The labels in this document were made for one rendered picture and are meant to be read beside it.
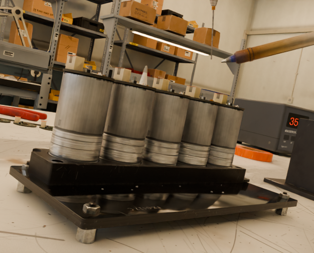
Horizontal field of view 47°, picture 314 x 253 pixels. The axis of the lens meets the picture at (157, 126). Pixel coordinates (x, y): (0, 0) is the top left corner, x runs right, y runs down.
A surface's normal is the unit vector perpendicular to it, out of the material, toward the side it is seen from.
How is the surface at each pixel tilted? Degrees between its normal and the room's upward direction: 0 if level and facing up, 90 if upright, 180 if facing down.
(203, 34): 90
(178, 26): 90
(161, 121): 90
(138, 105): 90
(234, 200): 0
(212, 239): 0
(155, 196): 0
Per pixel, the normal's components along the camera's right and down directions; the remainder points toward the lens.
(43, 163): -0.73, -0.10
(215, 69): 0.55, 0.17
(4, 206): 0.19, -0.98
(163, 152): 0.17, 0.11
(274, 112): -0.89, -0.14
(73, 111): -0.09, 0.05
